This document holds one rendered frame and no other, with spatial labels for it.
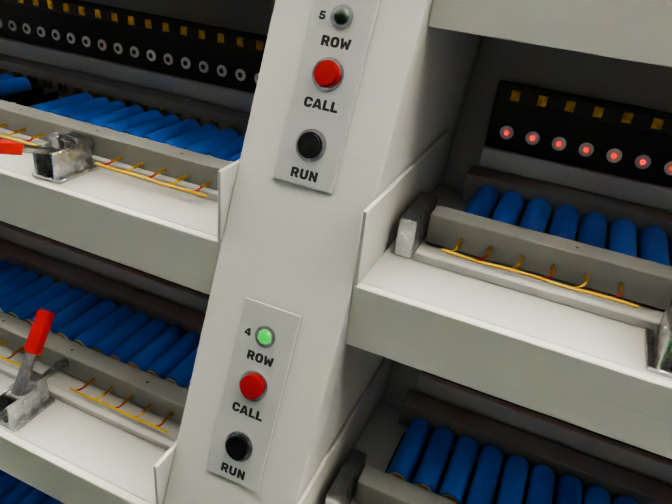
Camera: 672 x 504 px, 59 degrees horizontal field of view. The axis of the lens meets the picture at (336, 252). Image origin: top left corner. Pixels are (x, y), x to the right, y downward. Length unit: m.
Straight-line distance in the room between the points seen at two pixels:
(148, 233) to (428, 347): 0.21
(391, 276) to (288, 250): 0.07
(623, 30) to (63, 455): 0.47
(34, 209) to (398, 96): 0.29
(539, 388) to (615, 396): 0.04
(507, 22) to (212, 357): 0.28
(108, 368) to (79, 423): 0.05
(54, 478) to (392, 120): 0.37
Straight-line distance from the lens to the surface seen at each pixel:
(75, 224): 0.48
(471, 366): 0.37
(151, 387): 0.53
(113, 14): 0.66
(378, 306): 0.36
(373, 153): 0.36
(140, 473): 0.50
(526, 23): 0.37
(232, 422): 0.42
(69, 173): 0.50
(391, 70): 0.36
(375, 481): 0.47
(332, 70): 0.37
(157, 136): 0.53
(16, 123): 0.58
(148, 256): 0.44
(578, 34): 0.37
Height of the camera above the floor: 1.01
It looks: 8 degrees down
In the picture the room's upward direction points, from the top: 14 degrees clockwise
